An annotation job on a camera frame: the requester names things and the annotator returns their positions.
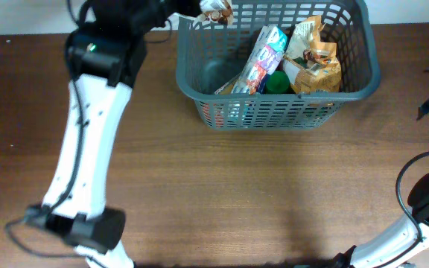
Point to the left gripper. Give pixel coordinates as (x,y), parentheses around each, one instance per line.
(193,6)

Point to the brown white snack bag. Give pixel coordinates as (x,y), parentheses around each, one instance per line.
(219,11)

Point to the red spaghetti packet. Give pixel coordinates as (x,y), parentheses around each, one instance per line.
(223,89)

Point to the Kleenex tissue multipack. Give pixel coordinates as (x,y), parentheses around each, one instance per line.
(264,59)

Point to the orange snack bag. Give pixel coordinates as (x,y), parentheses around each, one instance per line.
(310,64)

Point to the green lid jar with label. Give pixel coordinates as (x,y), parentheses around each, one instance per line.
(277,83)

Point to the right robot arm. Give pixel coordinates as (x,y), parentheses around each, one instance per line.
(405,238)

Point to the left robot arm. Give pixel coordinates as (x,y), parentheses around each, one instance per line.
(103,56)

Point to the grey plastic basket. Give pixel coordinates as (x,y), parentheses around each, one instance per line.
(210,55)

